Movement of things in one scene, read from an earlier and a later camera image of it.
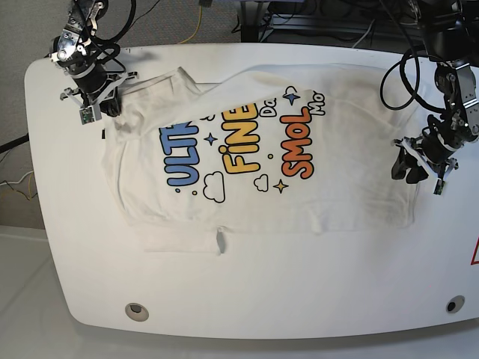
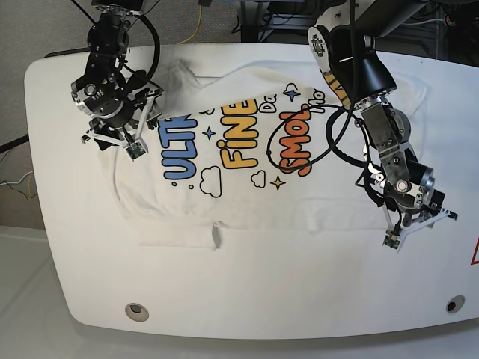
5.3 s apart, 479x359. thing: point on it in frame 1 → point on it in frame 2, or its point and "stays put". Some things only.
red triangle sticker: [472, 261] stays put
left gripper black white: [432, 149] → [412, 218]
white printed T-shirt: [289, 149] stays put
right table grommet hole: [455, 304] stays put
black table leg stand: [251, 14] stays put
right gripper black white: [95, 86] → [132, 130]
